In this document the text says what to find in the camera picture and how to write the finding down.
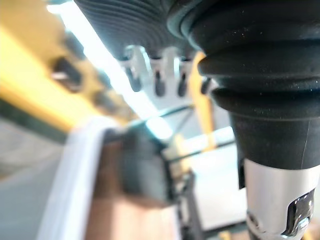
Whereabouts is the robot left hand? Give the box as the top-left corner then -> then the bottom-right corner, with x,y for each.
73,0 -> 320,240

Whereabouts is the yellow metal shelf rack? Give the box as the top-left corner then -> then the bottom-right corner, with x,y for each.
0,0 -> 141,145

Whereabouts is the black plastic housing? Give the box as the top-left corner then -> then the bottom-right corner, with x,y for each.
51,56 -> 84,94
119,128 -> 172,204

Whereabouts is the white plastic box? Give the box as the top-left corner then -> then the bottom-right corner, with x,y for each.
35,116 -> 181,240

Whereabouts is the yellow shelf upright post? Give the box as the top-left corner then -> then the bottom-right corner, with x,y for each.
187,51 -> 216,152

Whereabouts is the black metal frame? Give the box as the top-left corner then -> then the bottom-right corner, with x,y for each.
161,139 -> 237,240

